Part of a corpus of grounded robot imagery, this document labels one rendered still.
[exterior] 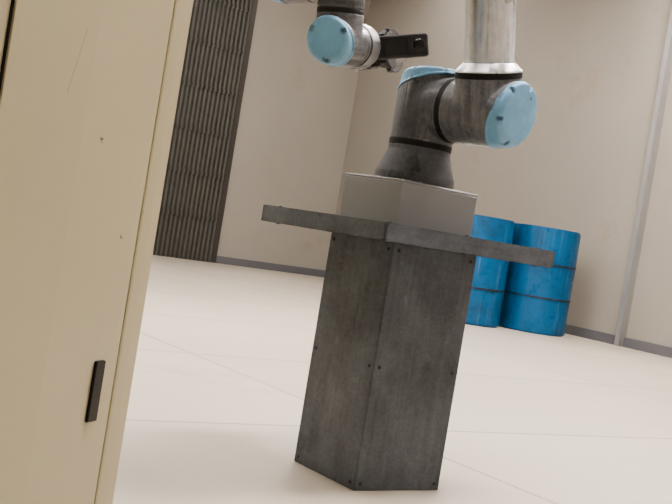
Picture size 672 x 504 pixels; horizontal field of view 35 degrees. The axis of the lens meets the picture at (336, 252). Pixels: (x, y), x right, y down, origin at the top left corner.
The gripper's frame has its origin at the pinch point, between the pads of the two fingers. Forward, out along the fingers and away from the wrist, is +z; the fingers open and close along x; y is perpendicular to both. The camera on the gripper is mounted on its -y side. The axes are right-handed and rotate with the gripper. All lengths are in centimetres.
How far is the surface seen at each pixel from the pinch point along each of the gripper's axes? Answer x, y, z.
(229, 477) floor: 89, 37, -24
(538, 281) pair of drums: 124, 128, 629
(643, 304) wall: 149, 53, 669
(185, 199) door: 45, 527, 745
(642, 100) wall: -17, 53, 712
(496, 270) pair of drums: 111, 154, 598
